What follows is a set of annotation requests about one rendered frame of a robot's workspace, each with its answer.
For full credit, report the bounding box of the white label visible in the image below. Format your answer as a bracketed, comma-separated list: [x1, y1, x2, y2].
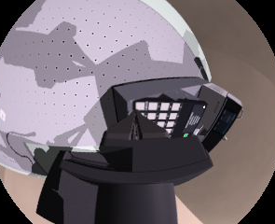
[0, 109, 5, 121]

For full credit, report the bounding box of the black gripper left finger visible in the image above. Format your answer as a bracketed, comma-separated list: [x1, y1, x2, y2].
[102, 109, 136, 140]

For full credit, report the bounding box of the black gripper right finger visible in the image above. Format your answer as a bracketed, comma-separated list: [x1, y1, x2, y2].
[136, 109, 170, 140]

